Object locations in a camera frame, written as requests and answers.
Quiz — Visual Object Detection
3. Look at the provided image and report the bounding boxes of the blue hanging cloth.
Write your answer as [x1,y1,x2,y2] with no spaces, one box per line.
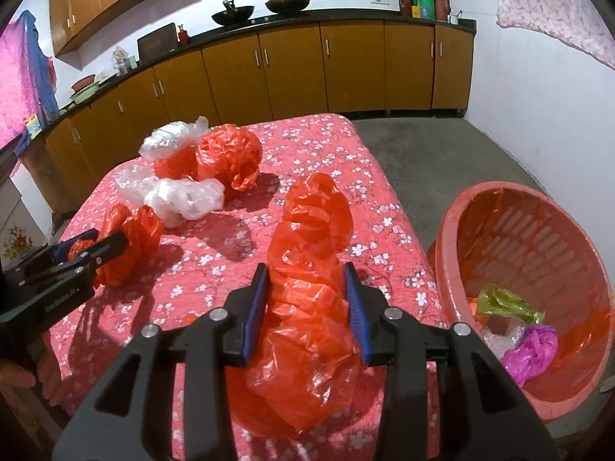
[22,10,61,124]

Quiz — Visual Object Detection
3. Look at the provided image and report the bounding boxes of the clear crumpled plastic bag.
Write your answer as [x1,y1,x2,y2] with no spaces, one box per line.
[139,116,209,160]

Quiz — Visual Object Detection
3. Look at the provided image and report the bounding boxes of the large orange plastic bag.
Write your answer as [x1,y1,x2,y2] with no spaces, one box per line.
[226,173,366,435]

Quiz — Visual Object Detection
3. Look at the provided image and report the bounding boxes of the green basin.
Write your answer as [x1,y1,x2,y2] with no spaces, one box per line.
[70,83,105,104]

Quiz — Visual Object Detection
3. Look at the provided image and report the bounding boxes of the pale floral hanging cloth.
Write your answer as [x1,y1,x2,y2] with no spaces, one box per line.
[495,0,615,69]

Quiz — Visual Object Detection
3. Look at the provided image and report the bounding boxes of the purple plastic bag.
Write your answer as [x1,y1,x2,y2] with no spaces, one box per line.
[500,324,559,387]

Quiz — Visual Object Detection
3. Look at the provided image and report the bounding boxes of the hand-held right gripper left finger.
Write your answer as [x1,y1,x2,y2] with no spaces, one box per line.
[50,263,270,461]

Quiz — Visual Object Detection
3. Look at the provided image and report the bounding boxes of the red plastic slotted basket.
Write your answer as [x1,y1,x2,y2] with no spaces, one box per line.
[427,181,615,424]

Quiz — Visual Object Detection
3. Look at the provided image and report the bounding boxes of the red floral table cloth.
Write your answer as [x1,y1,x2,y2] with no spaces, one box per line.
[43,113,450,461]

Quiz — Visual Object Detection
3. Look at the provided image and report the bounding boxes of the small orange plastic bag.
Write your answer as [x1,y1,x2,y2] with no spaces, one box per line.
[67,204,165,289]

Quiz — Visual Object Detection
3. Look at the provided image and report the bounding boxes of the green plastic bag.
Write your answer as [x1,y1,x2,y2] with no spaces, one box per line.
[475,287,546,325]

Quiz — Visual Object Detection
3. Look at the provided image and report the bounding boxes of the pink hanging cloth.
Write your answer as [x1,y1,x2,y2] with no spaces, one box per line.
[0,12,53,147]

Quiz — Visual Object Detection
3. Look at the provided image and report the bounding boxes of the clear jar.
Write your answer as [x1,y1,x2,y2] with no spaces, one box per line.
[112,45,138,76]

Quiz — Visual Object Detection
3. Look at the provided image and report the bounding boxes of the black wok with lid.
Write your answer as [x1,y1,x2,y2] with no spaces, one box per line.
[265,0,311,14]

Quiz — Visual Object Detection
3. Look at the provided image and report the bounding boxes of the white crumpled plastic bag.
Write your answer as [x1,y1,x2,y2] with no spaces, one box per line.
[144,177,226,229]
[115,166,161,202]

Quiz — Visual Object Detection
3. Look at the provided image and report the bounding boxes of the person's left hand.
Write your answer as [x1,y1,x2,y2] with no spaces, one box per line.
[0,346,65,398]

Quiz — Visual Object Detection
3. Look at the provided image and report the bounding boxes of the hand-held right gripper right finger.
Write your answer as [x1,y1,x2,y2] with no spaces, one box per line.
[342,262,560,461]

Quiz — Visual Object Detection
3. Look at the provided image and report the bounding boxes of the dark cutting board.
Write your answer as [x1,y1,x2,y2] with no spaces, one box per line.
[137,22,178,61]

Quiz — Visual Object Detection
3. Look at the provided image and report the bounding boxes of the wooden base cabinets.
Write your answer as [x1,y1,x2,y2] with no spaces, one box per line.
[19,17,476,212]

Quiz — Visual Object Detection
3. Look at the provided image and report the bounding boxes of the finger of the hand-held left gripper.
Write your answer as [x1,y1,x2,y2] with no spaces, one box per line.
[19,229,101,274]
[26,232,130,285]

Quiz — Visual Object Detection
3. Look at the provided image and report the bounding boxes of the white panel with flower print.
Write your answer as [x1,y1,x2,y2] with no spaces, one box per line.
[0,170,55,274]

